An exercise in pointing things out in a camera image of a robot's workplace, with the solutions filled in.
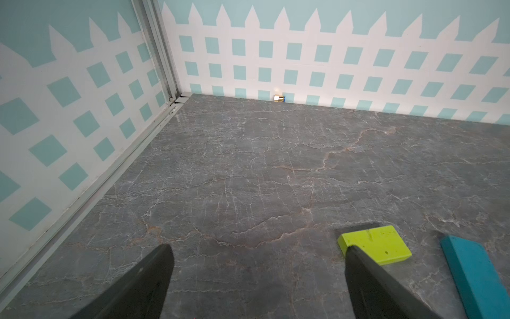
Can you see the teal long block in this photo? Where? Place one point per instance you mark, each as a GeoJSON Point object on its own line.
{"type": "Point", "coordinates": [479, 285]}

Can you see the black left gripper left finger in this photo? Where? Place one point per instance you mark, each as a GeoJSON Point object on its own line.
{"type": "Point", "coordinates": [140, 293]}

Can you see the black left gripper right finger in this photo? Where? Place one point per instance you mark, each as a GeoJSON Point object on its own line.
{"type": "Point", "coordinates": [374, 293]}

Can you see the lime green short block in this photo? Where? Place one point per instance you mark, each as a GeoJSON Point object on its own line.
{"type": "Point", "coordinates": [383, 244]}

